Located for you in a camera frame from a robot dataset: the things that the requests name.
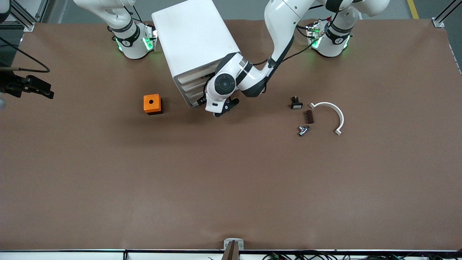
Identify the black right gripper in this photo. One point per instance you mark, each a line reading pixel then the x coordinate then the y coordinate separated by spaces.
pixel 8 86

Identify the black white rectangular switch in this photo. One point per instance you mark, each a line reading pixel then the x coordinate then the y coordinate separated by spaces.
pixel 296 103

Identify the orange button enclosure box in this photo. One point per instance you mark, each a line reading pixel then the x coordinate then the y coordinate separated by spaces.
pixel 151 103

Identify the white plastic drawer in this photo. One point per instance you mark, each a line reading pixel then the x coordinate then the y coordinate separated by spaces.
pixel 195 102

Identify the white drawer cabinet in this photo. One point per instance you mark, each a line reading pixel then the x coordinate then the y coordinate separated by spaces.
pixel 195 36

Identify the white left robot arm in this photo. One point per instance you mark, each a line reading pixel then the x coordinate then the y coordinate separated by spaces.
pixel 281 21

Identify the aluminium frame post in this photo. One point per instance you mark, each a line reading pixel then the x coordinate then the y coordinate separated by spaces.
pixel 445 14
pixel 21 16

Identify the small brown block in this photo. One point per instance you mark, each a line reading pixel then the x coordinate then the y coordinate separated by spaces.
pixel 310 117

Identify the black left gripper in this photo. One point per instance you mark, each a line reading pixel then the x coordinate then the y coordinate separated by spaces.
pixel 200 101

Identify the white curved plastic clamp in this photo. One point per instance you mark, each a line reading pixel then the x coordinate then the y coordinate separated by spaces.
pixel 341 117

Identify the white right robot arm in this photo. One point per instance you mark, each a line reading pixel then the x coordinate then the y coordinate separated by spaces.
pixel 126 32

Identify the grey metal edge bracket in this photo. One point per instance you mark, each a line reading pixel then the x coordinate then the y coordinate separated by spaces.
pixel 233 245

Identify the silver metal fitting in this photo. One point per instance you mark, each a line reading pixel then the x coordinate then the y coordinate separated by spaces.
pixel 303 130

